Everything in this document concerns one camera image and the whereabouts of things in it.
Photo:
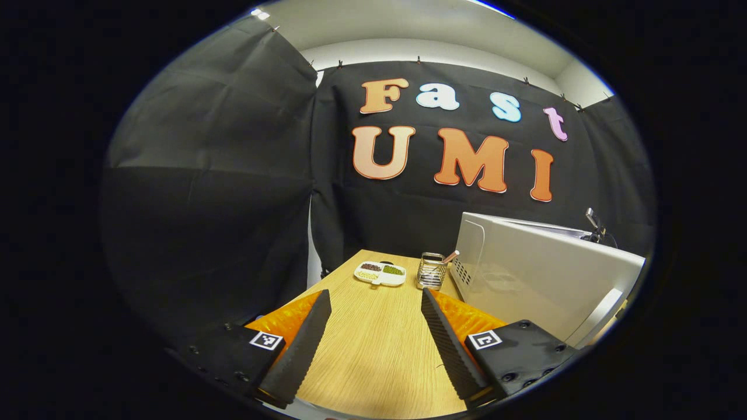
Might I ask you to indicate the white microwave oven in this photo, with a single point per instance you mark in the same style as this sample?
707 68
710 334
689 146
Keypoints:
537 280

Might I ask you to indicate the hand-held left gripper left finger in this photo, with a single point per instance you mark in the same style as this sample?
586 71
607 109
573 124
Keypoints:
300 344

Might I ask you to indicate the divided white bean dish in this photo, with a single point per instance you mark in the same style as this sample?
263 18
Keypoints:
380 274

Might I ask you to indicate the ceiling strip light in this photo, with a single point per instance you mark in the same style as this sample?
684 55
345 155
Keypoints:
493 8
260 13

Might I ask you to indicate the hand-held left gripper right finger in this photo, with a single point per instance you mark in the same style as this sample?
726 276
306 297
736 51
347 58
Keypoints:
449 344

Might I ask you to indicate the metal mesh utensil holder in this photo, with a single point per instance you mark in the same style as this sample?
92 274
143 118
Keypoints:
430 274

